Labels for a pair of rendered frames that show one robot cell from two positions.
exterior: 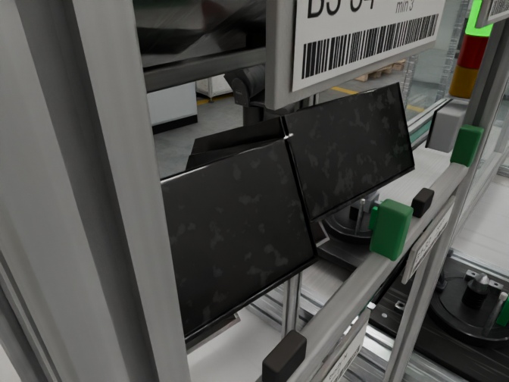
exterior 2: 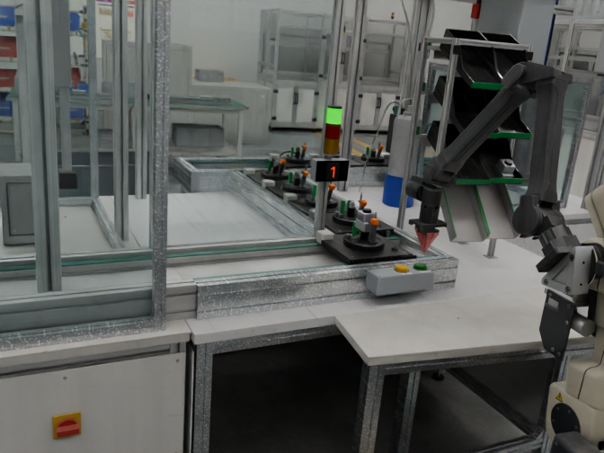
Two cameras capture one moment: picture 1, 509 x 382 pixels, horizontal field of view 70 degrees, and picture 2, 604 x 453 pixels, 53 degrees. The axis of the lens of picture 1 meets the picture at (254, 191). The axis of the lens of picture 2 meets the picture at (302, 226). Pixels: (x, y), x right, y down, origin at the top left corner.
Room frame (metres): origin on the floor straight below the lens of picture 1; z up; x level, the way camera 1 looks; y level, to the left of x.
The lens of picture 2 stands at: (2.53, 0.32, 1.62)
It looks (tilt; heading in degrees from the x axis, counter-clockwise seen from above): 17 degrees down; 202
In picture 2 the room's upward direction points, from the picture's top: 5 degrees clockwise
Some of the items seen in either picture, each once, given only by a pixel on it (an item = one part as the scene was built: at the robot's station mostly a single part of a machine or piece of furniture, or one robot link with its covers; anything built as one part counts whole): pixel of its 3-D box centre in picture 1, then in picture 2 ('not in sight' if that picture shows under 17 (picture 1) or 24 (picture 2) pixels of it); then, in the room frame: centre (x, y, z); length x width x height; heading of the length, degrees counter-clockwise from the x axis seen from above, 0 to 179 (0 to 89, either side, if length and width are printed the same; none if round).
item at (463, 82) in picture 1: (467, 80); (331, 146); (0.64, -0.37, 1.28); 0.05 x 0.05 x 0.05
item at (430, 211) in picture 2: not in sight; (429, 215); (0.73, 0.00, 1.13); 0.10 x 0.07 x 0.07; 139
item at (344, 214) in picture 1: (355, 220); (363, 242); (0.65, -0.22, 0.98); 0.14 x 0.14 x 0.02
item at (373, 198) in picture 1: (366, 191); (364, 218); (0.64, -0.23, 1.06); 0.08 x 0.04 x 0.07; 49
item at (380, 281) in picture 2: not in sight; (400, 279); (0.78, -0.05, 0.93); 0.21 x 0.07 x 0.06; 139
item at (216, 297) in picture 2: not in sight; (336, 281); (0.89, -0.22, 0.91); 0.89 x 0.06 x 0.11; 139
